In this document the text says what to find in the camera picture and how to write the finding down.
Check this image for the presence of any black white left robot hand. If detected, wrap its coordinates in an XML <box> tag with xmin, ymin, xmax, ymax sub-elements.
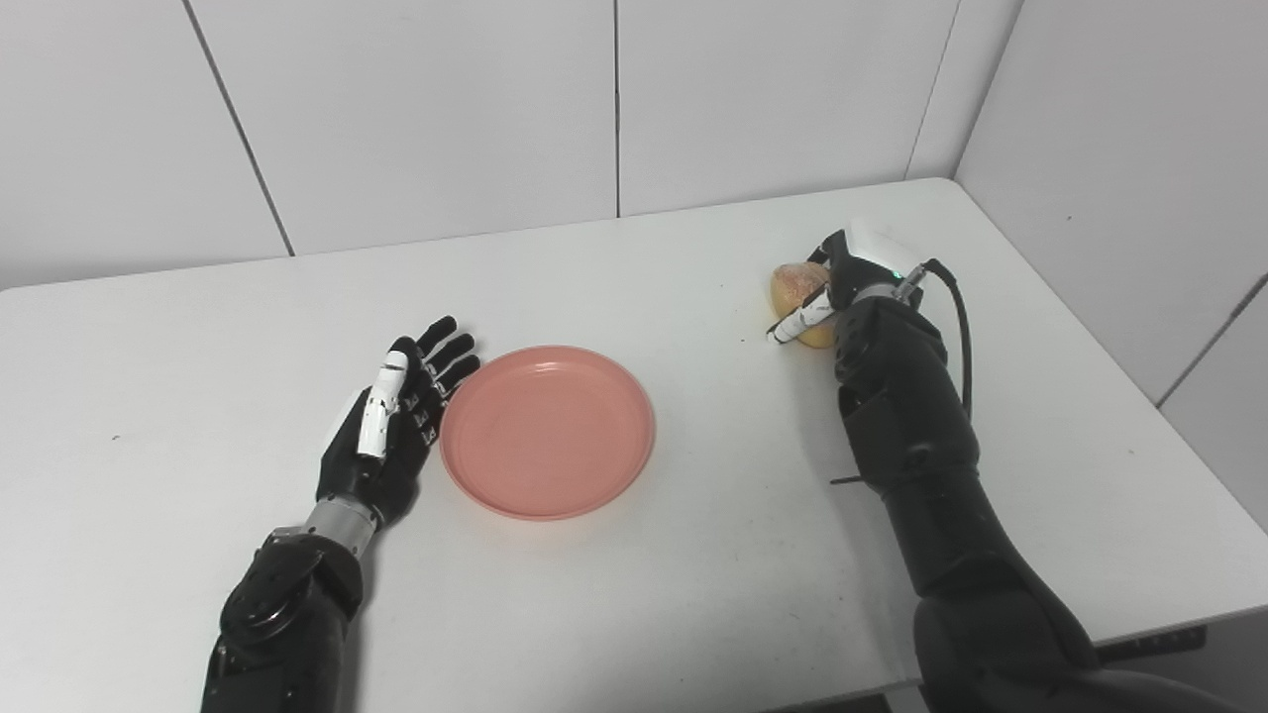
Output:
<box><xmin>315</xmin><ymin>316</ymin><xmax>481</xmax><ymax>531</ymax></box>

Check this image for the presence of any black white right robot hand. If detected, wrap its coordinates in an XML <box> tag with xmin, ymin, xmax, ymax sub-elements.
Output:
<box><xmin>766</xmin><ymin>218</ymin><xmax>927</xmax><ymax>346</ymax></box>

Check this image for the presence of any oval bread roll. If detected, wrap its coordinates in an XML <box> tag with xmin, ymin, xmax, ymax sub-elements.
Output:
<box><xmin>770</xmin><ymin>261</ymin><xmax>838</xmax><ymax>350</ymax></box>

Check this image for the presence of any pink round plate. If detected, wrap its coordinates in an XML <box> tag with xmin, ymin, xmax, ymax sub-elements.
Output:
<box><xmin>439</xmin><ymin>345</ymin><xmax>657</xmax><ymax>522</ymax></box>

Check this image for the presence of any black table control panel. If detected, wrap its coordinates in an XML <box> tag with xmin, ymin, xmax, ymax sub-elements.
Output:
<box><xmin>1098</xmin><ymin>626</ymin><xmax>1208</xmax><ymax>666</ymax></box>

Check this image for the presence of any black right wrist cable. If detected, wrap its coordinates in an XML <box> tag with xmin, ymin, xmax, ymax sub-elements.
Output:
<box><xmin>897</xmin><ymin>259</ymin><xmax>974</xmax><ymax>422</ymax></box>

